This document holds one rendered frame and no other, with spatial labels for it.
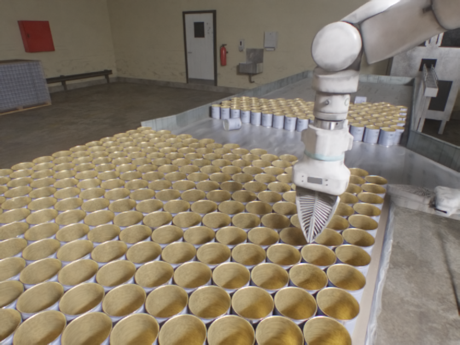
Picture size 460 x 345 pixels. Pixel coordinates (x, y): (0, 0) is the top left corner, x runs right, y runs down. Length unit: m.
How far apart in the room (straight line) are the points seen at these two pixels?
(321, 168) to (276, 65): 7.61
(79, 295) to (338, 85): 0.55
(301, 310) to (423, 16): 0.47
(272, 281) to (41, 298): 0.42
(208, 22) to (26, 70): 4.61
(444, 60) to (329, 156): 5.58
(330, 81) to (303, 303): 0.37
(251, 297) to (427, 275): 2.18
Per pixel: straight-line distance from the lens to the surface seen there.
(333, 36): 0.50
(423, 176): 1.36
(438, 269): 2.76
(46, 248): 0.75
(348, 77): 0.51
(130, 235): 0.72
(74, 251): 0.72
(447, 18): 0.45
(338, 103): 0.52
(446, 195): 1.01
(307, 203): 0.61
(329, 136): 0.52
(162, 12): 10.06
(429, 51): 6.04
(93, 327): 0.56
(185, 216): 0.74
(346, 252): 0.69
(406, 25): 0.48
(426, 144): 1.58
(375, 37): 0.50
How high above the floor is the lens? 1.58
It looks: 25 degrees down
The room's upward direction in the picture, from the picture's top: straight up
